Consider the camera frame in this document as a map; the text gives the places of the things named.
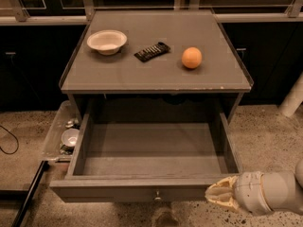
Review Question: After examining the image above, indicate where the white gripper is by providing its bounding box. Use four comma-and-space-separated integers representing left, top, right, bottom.
205, 171, 272, 216

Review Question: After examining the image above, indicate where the grey top drawer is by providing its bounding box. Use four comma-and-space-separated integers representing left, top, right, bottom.
50, 98, 242, 202

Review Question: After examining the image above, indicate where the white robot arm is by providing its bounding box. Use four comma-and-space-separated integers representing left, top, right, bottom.
205, 74, 303, 216

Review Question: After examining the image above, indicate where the grey drawer cabinet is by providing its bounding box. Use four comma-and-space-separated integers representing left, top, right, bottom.
60, 10, 253, 97

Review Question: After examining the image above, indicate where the orange fruit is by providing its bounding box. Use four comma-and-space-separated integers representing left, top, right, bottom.
181, 47, 202, 69

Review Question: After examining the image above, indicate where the black remote control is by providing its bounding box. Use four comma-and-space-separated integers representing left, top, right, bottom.
134, 42, 170, 62

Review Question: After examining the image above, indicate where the small white bowl in bin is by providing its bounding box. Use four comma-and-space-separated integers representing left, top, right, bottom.
62, 129, 80, 148

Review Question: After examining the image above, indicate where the clear plastic storage bin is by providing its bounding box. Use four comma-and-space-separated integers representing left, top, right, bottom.
42, 100, 80, 162

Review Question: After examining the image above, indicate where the white paper bowl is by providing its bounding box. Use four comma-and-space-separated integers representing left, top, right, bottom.
87, 30, 127, 56

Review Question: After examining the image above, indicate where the black floor rail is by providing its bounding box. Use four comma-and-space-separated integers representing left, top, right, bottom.
11, 161, 49, 227

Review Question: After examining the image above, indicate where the black cable on floor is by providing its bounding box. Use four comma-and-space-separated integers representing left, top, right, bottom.
0, 125, 20, 156

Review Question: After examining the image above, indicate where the metal railing frame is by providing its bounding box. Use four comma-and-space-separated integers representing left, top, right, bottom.
0, 0, 303, 25

